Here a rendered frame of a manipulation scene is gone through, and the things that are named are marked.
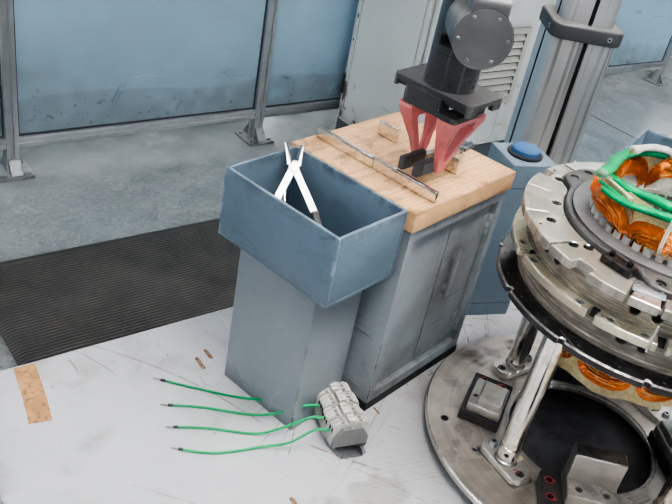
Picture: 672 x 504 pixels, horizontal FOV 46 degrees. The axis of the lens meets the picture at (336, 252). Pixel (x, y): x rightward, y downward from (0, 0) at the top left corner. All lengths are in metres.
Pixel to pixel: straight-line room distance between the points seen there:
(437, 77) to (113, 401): 0.52
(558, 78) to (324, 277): 0.61
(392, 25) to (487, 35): 2.45
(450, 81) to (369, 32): 2.48
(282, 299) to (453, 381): 0.29
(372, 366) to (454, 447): 0.13
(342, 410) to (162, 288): 1.56
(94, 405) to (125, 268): 1.57
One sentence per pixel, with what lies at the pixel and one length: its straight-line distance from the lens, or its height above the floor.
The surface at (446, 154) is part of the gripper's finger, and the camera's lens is 0.90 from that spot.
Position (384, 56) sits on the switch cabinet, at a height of 0.46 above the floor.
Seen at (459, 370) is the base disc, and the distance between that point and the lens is 1.07.
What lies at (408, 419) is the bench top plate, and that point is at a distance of 1.01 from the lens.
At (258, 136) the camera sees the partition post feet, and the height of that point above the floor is 0.03.
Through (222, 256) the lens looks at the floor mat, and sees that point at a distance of 2.61.
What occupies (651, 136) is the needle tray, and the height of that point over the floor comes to 1.06.
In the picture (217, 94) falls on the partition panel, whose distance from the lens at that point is 3.25.
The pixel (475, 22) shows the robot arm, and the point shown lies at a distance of 0.75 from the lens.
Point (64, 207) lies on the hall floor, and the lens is 2.84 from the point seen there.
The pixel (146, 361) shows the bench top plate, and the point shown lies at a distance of 1.03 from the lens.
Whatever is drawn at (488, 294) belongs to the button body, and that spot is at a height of 0.82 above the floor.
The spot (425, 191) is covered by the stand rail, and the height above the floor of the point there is 1.07.
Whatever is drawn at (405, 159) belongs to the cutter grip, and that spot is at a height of 1.09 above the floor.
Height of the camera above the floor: 1.46
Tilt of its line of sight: 32 degrees down
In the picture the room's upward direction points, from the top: 12 degrees clockwise
